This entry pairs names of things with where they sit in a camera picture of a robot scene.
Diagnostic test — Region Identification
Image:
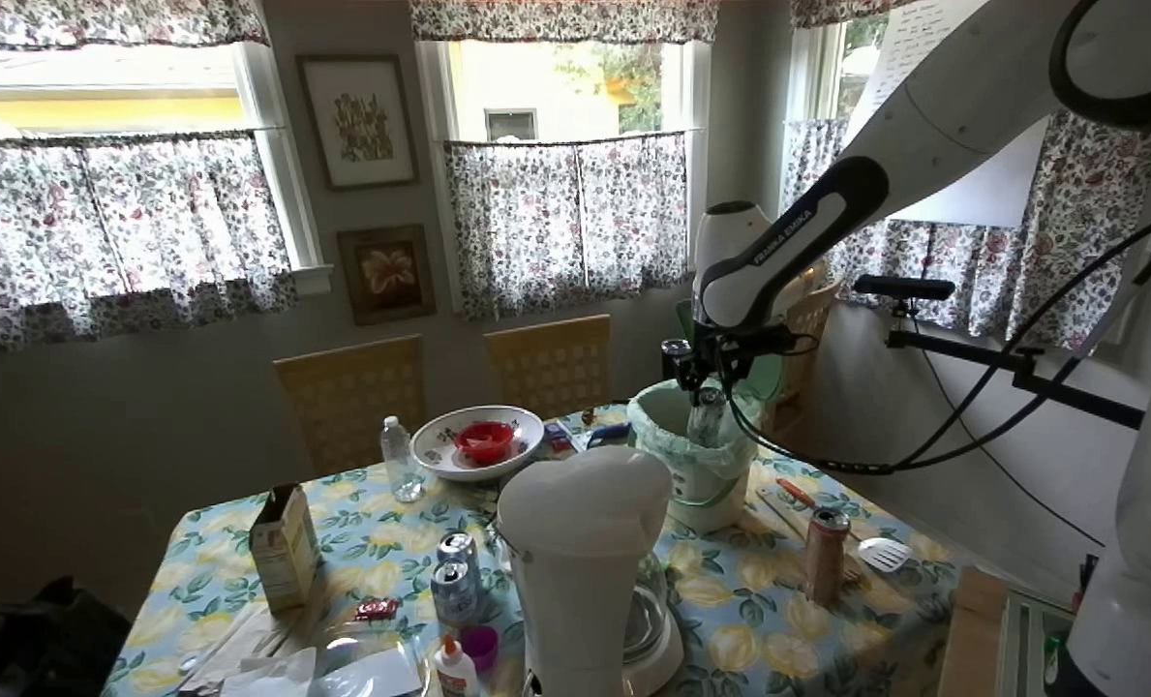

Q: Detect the white bin with green liner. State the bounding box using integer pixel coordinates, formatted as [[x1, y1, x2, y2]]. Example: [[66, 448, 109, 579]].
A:
[[627, 379, 766, 534]]

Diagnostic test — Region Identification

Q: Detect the silver soda can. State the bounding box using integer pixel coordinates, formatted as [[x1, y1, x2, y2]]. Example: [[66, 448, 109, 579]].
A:
[[430, 559, 480, 626], [437, 530, 482, 582]]

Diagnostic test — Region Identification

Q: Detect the wooden chair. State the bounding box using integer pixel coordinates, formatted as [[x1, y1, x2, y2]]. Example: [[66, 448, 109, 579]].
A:
[[483, 313, 614, 420], [767, 279, 844, 439], [272, 334, 429, 477]]

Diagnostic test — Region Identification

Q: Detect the wooden board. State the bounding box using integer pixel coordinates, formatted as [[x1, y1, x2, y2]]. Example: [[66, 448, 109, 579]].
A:
[[755, 484, 868, 585]]

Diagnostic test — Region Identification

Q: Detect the floral cafe curtain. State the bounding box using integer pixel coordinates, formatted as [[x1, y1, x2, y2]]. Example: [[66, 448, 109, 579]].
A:
[[0, 130, 299, 356], [778, 108, 1151, 351], [441, 130, 693, 321]]

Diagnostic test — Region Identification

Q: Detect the copper coloured can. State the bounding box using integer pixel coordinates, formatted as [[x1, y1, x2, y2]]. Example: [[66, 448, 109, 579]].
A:
[[804, 506, 853, 608]]

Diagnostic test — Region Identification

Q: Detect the floral tablecloth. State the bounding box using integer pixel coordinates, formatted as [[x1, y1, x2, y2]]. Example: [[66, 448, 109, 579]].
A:
[[101, 403, 965, 697]]

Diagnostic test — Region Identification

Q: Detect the white coffee maker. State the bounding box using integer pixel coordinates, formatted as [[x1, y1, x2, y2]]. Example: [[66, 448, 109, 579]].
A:
[[495, 445, 685, 697]]

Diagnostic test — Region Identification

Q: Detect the red bowl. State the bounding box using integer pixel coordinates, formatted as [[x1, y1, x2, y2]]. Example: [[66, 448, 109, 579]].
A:
[[453, 420, 517, 465]]

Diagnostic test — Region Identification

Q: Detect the glass carafe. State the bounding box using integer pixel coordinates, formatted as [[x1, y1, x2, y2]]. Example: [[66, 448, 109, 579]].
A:
[[621, 554, 674, 666]]

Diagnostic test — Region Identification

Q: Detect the window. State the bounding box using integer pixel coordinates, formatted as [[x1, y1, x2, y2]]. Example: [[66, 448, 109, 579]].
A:
[[786, 12, 894, 127], [414, 37, 713, 313], [0, 37, 335, 297]]

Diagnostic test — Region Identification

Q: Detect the white paper sheet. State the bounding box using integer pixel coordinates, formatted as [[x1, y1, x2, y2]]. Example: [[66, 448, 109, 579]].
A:
[[841, 0, 1051, 229]]

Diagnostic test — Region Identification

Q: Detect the white patterned bowl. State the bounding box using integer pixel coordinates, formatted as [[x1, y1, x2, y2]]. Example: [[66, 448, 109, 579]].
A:
[[410, 405, 546, 483]]

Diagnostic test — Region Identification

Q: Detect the floral valance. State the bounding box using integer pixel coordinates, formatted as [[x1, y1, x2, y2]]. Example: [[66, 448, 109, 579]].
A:
[[409, 0, 721, 45], [789, 0, 920, 29], [0, 0, 272, 50]]

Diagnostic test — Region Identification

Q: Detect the clear plastic water bottle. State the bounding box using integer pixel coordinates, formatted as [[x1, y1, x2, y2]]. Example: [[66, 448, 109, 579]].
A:
[[380, 415, 425, 503]]

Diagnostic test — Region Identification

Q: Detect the wooden box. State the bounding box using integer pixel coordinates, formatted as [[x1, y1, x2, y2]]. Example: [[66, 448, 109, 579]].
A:
[[936, 565, 1013, 697]]

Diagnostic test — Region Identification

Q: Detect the framed flower picture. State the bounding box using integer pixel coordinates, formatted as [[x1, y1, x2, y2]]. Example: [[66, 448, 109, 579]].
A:
[[336, 224, 438, 327]]

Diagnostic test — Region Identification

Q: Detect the purple cup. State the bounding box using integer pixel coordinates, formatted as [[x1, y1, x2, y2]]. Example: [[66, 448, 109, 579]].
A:
[[458, 624, 501, 675]]

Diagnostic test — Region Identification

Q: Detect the white glue bottle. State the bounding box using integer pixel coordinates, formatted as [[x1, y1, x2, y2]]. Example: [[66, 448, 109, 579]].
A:
[[432, 635, 480, 697]]

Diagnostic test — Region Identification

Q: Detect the framed plant picture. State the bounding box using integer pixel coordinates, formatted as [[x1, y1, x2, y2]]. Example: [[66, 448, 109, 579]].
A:
[[295, 52, 420, 192]]

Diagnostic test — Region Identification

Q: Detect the open cardboard carton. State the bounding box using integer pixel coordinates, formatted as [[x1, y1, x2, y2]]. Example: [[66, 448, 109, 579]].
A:
[[248, 482, 323, 614]]

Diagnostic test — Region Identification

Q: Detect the heap of papers and plastic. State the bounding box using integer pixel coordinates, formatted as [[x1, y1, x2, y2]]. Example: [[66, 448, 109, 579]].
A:
[[176, 598, 433, 697]]

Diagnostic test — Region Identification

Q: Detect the black bag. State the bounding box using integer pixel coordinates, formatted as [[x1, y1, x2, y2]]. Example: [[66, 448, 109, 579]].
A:
[[0, 575, 133, 697]]

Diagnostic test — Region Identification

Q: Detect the camera on mount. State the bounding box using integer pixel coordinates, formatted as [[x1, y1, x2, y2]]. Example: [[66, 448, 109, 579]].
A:
[[850, 273, 1148, 433]]

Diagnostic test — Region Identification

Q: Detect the white spatula with orange handle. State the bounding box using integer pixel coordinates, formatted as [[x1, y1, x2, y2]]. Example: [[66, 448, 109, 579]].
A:
[[775, 476, 914, 574]]

